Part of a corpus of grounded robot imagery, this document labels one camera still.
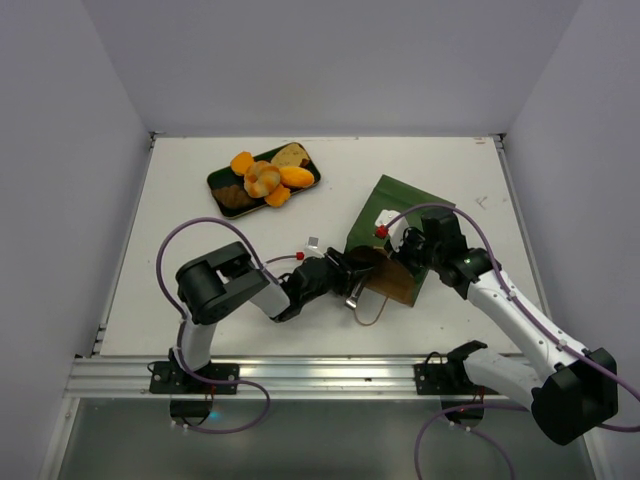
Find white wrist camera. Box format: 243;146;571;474
304;236;323;258
374;209;410;253

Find aluminium rail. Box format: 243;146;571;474
64;354;531;399

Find brown sliced fake bread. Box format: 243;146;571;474
270;143;310;168

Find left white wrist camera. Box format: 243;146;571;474
304;236;323;258

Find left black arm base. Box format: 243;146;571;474
149;360;240;395

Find green brown paper bag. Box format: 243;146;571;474
344;175;447;307

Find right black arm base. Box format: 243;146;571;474
413;340;487;396

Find dark brown fake croissant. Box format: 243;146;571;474
212;185;255;210

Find metal tongs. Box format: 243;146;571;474
345;279;367;311

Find dark green tray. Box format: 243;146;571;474
206;142;321;219

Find long orange fake bread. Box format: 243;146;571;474
230;152;291;208

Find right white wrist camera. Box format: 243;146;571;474
374;209;410;253

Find pale twisted fake bread roll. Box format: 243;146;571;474
244;161;280;199

